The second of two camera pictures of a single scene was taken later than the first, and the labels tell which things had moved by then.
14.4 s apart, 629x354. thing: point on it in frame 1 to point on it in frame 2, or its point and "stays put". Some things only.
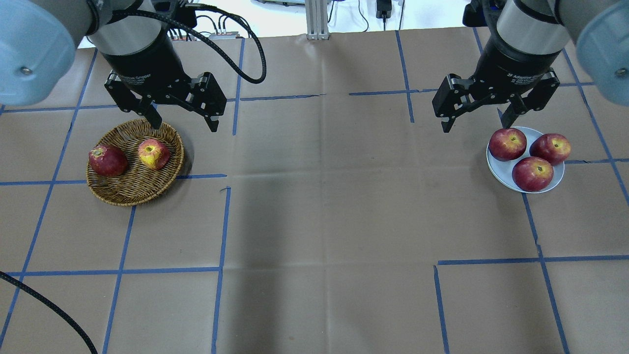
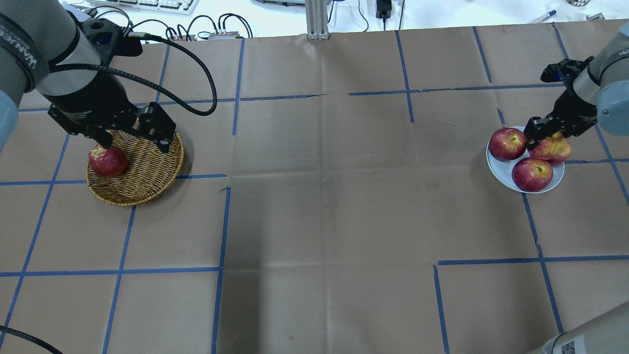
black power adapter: [384, 9] stays put
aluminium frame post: [317, 19] stays put
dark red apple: [107, 161] stays put
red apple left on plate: [507, 144] stays put
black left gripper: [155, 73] to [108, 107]
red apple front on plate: [532, 174] stays put
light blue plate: [502, 170] stays put
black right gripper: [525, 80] to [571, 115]
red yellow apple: [153, 154] to [557, 148]
